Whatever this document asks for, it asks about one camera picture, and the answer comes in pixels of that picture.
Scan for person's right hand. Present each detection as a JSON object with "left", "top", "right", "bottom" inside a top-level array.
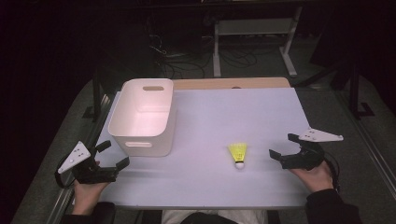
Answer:
[{"left": 289, "top": 161, "right": 334, "bottom": 194}]

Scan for person's left hand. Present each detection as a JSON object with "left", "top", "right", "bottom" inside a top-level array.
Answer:
[{"left": 72, "top": 160, "right": 110, "bottom": 217}]

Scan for yellow shuttlecock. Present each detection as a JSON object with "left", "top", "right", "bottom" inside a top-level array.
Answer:
[{"left": 227, "top": 142, "right": 248, "bottom": 171}]

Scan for black metal stand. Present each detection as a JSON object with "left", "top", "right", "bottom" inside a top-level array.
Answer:
[
  {"left": 295, "top": 59, "right": 376, "bottom": 121},
  {"left": 81, "top": 68, "right": 114, "bottom": 123}
]

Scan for white desk frame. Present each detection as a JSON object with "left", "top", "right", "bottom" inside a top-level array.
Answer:
[{"left": 212, "top": 6, "right": 304, "bottom": 78}]

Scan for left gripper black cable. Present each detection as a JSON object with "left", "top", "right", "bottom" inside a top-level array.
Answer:
[{"left": 54, "top": 167, "right": 77, "bottom": 189}]

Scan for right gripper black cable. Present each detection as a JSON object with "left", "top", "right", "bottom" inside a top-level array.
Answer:
[{"left": 322, "top": 157, "right": 342, "bottom": 191}]

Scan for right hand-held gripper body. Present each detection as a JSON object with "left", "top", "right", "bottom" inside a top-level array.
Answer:
[{"left": 279, "top": 127, "right": 345, "bottom": 172}]

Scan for white plastic storage bin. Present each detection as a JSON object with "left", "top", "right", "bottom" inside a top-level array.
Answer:
[{"left": 107, "top": 77, "right": 178, "bottom": 158}]

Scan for person's lap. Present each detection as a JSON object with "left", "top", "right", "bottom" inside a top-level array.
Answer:
[{"left": 161, "top": 209, "right": 269, "bottom": 224}]

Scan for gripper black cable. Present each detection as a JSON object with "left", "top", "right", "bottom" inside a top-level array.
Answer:
[
  {"left": 322, "top": 157, "right": 342, "bottom": 191},
  {"left": 54, "top": 167, "right": 77, "bottom": 189}
]

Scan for metal floor rail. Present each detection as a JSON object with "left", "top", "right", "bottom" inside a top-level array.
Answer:
[
  {"left": 334, "top": 91, "right": 396, "bottom": 201},
  {"left": 46, "top": 92, "right": 114, "bottom": 224}
]

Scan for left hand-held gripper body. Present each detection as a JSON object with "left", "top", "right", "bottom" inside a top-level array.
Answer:
[{"left": 57, "top": 141, "right": 119, "bottom": 185}]

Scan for black floor cables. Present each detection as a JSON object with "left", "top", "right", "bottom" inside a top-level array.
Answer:
[{"left": 145, "top": 15, "right": 269, "bottom": 79}]

